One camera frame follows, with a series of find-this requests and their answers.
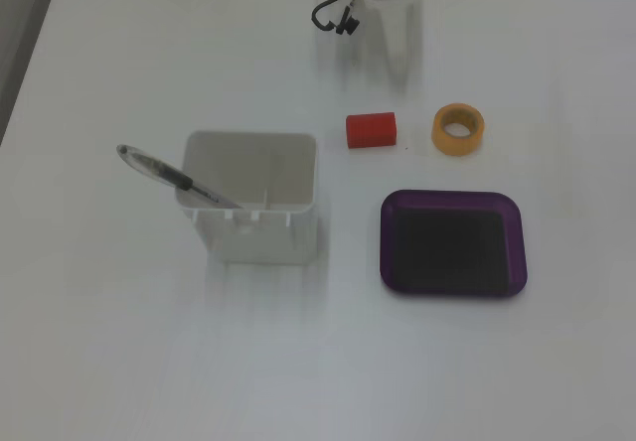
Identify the red cube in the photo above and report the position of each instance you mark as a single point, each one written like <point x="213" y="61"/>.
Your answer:
<point x="371" y="130"/>

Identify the white plastic box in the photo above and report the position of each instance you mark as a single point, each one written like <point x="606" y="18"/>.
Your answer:
<point x="258" y="237"/>

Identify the yellow tape roll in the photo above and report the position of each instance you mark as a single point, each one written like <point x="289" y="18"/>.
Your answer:
<point x="447" y="140"/>

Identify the purple metal tray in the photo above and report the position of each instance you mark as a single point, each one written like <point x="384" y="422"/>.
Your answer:
<point x="449" y="247"/>

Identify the clear black ballpoint pen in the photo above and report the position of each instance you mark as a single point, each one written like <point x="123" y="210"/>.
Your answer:
<point x="164" y="169"/>

